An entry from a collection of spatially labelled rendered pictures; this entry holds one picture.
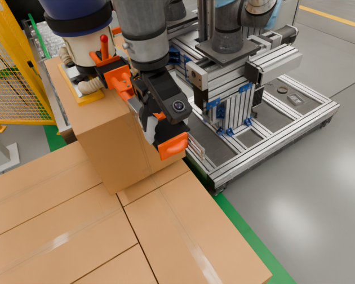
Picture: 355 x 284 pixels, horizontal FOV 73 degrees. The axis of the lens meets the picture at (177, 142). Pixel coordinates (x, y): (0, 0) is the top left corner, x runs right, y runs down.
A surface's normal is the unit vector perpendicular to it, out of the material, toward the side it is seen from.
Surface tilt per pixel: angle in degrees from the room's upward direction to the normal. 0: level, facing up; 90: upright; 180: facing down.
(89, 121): 1
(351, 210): 0
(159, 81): 28
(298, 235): 0
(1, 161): 90
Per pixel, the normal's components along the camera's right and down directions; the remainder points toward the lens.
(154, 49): 0.45, 0.64
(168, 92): 0.18, -0.32
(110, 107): -0.09, -0.66
